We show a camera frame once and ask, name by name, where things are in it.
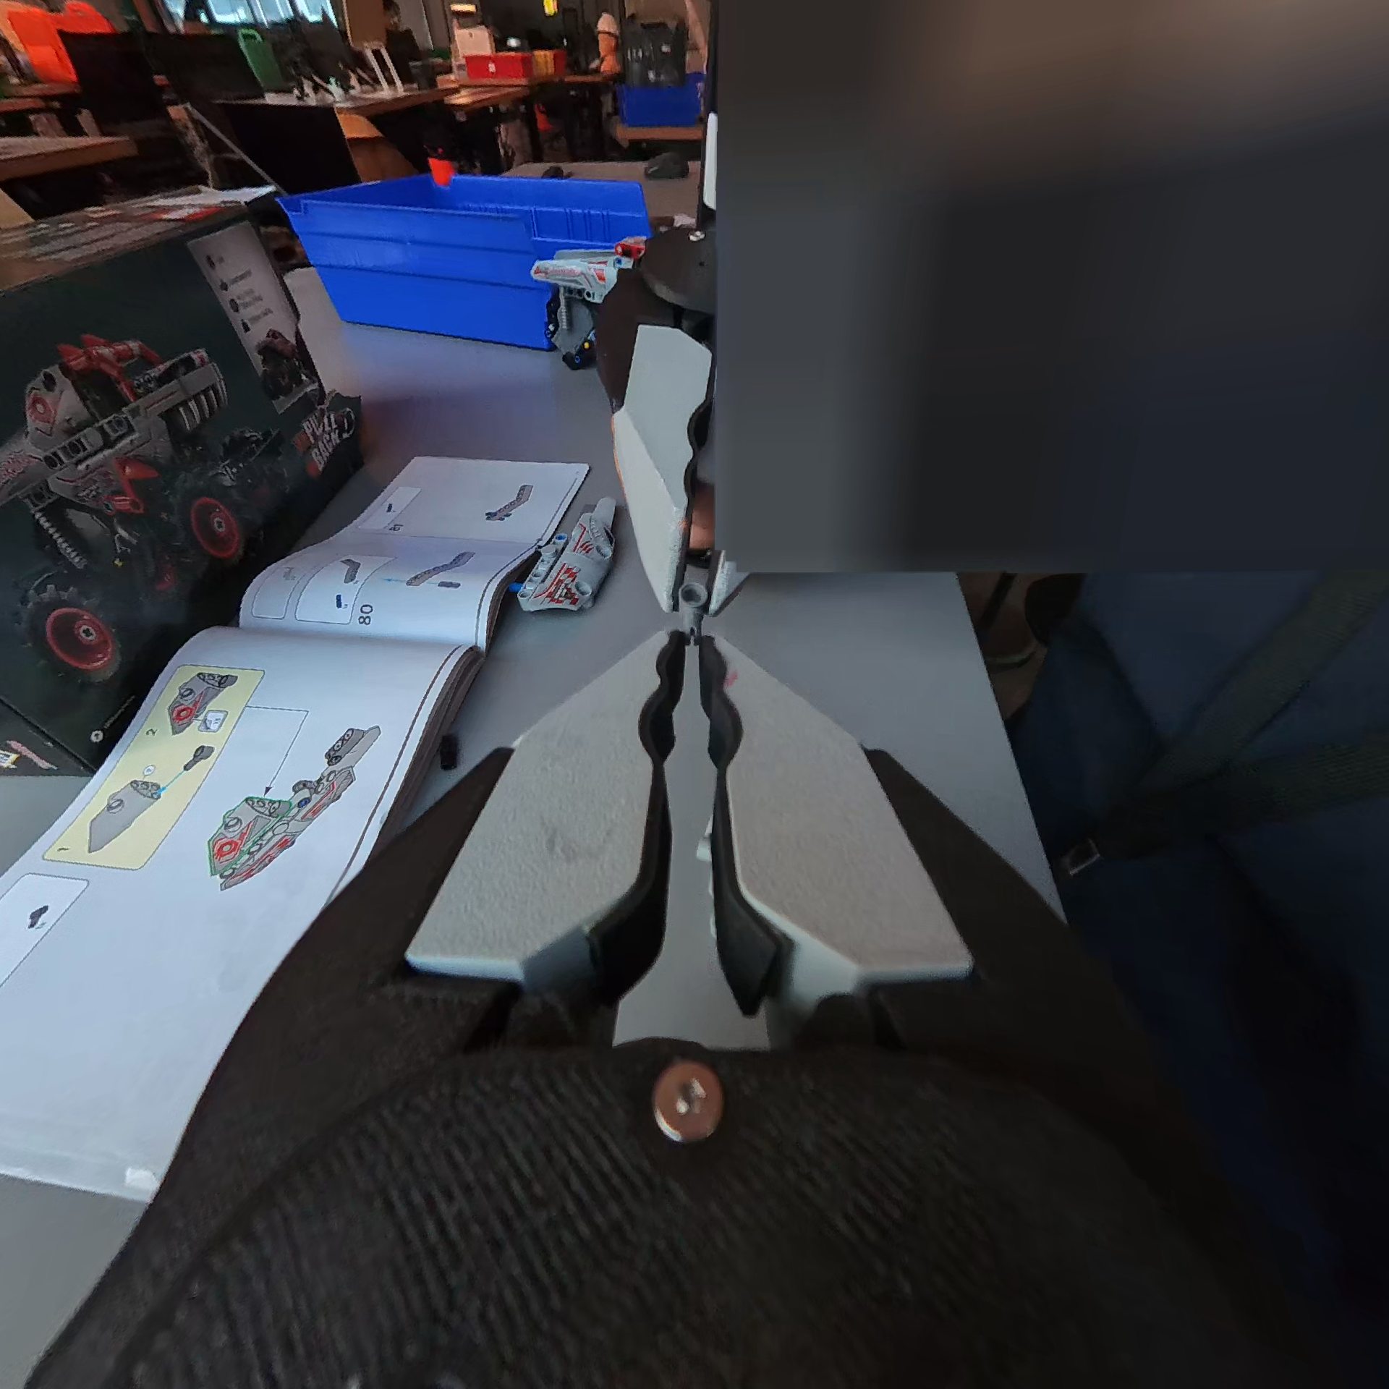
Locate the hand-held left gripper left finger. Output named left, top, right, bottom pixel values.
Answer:
left=407, top=630, right=691, bottom=998

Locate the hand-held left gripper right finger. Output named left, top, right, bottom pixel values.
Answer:
left=699, top=632, right=976, bottom=1022

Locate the partly built lego truck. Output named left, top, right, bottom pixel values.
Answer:
left=529, top=242, right=649, bottom=374

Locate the grey red lego panel assembly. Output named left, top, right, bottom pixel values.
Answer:
left=514, top=499, right=621, bottom=617

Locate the lego instruction booklet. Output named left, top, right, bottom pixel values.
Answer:
left=0, top=457, right=592, bottom=1201

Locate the black lego box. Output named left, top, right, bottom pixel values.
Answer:
left=0, top=191, right=366, bottom=773

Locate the blue storage crate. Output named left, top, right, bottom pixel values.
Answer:
left=617, top=82, right=706, bottom=130

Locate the blue plastic bin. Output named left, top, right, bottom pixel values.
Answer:
left=276, top=172, right=653, bottom=351

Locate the person's dark clothing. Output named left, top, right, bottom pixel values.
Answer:
left=1007, top=570, right=1389, bottom=1389

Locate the black belt strap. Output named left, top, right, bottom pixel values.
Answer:
left=1066, top=575, right=1389, bottom=880

